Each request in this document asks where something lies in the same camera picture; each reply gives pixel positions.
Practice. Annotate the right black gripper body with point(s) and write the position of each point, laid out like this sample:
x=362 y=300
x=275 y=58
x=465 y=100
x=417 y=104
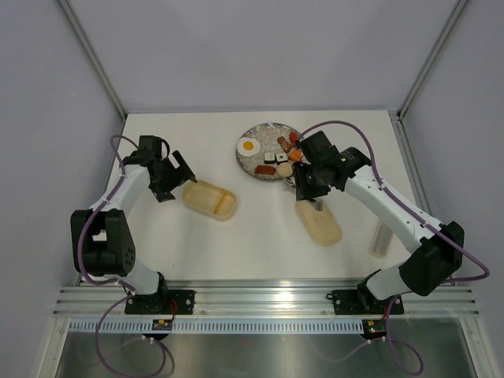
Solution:
x=317 y=176

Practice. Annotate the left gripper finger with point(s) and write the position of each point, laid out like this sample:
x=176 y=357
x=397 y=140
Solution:
x=183 y=172
x=164 y=196

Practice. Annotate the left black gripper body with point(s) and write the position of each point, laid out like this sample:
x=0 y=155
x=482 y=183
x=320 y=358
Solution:
x=167 y=180

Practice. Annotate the red bacon slice toy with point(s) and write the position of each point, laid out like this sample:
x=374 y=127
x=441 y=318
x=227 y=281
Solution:
x=266 y=170

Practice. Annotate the beige lunch box base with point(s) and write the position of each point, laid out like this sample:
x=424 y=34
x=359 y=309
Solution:
x=209 y=200

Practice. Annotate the metal tongs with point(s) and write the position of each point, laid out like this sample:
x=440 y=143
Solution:
x=290 y=185

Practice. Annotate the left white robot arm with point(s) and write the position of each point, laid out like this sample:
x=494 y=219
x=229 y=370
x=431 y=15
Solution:
x=103 y=247

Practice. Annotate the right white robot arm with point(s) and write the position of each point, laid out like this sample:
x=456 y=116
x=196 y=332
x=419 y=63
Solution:
x=433 y=246

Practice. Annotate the beige lunch box lid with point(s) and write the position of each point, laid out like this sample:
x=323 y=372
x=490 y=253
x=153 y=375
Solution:
x=319 y=222

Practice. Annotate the right sushi roll piece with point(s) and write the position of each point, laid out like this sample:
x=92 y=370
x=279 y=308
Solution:
x=281 y=158

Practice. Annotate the sushi roll piece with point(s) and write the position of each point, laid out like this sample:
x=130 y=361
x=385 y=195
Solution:
x=281 y=158
x=269 y=158

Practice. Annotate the left sushi roll piece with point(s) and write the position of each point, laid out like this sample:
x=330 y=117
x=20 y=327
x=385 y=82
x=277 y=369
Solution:
x=269 y=158

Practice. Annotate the round speckled grey plate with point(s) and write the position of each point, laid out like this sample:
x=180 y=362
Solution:
x=266 y=134

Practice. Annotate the toy fried egg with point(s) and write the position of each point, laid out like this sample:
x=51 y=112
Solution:
x=248 y=147

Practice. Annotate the clear plastic tongs holder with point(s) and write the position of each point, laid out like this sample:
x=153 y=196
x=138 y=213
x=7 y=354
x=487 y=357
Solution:
x=381 y=240

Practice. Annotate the left circuit board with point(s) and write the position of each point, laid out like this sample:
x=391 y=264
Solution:
x=162 y=325

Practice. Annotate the circuit board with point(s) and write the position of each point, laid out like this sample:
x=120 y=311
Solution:
x=374 y=329
x=162 y=325

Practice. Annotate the right circuit board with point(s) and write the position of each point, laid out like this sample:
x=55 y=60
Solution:
x=374 y=329

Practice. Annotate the right black camera box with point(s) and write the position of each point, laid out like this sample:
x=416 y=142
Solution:
x=317 y=149

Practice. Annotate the black camera box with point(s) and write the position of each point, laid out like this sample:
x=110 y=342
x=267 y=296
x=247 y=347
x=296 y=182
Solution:
x=155 y=145
x=317 y=149

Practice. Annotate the left black camera box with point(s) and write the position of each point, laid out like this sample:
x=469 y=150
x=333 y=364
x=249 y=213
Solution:
x=155 y=145

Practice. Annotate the right side aluminium rail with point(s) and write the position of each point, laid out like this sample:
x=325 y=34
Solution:
x=411 y=163

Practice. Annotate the aluminium rail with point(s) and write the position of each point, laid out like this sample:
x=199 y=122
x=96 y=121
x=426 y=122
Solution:
x=266 y=299
x=411 y=163

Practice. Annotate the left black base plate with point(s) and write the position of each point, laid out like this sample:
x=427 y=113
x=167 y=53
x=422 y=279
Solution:
x=179 y=302

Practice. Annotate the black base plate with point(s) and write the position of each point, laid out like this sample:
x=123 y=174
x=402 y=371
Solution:
x=348 y=302
x=179 y=302

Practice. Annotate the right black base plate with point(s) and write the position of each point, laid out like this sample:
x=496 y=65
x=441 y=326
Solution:
x=348 y=302

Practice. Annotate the aluminium front rail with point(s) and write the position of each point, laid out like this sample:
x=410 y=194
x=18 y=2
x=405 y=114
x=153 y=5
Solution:
x=266 y=299

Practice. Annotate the white slotted cable duct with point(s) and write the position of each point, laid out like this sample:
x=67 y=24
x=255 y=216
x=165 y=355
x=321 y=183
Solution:
x=223 y=326

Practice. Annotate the left aluminium frame post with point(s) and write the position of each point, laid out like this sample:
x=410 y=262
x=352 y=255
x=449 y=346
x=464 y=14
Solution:
x=85 y=44

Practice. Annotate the aluminium frame post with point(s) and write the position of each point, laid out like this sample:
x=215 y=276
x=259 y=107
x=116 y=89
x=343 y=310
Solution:
x=435 y=53
x=85 y=44

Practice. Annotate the right aluminium frame post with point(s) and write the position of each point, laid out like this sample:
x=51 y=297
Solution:
x=435 y=53

